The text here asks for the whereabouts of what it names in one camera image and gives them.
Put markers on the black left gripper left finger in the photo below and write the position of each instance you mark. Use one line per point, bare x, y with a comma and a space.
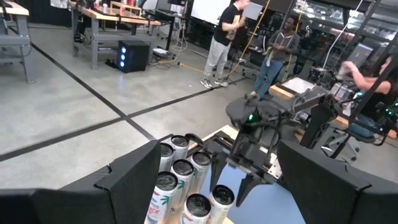
93, 205

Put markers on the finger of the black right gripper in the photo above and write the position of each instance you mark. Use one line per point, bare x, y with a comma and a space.
247, 187
218, 168

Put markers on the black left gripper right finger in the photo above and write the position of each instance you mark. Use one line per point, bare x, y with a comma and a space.
342, 199

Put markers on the white Celsius can black lid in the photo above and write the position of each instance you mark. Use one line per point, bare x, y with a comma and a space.
223, 195

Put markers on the white Celsius can yellow band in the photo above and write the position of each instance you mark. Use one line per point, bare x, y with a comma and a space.
198, 206

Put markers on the white Celsius Arctic Vibe can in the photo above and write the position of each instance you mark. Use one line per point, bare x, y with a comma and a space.
179, 141
166, 151

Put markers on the blue table mat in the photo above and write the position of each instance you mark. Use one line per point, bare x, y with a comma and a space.
264, 205

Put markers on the grey office chair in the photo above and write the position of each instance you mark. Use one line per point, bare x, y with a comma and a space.
342, 144

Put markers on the person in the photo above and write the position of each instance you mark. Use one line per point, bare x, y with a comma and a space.
276, 56
373, 84
222, 37

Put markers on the black metal pole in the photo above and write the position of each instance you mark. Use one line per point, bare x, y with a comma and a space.
370, 96

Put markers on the black computer blue lights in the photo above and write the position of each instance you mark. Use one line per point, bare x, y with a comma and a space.
133, 57

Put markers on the grey monitor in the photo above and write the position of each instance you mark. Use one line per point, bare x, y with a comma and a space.
360, 54

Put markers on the white board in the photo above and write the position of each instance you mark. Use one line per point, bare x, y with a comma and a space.
211, 9

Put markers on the grey workbench wooden top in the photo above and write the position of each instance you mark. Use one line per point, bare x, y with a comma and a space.
115, 17
15, 34

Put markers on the silver mounting bracket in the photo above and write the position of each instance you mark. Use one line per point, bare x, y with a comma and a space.
275, 169

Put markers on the wooden shelf black metal frame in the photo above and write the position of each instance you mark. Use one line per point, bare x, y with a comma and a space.
229, 221

